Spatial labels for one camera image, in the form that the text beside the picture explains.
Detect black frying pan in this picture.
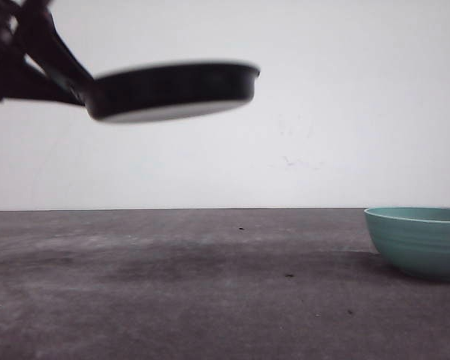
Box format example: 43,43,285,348
17,1,260,124

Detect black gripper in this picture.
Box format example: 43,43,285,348
0,1,79,105

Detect teal ceramic bowl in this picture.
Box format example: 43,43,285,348
364,207,450,281

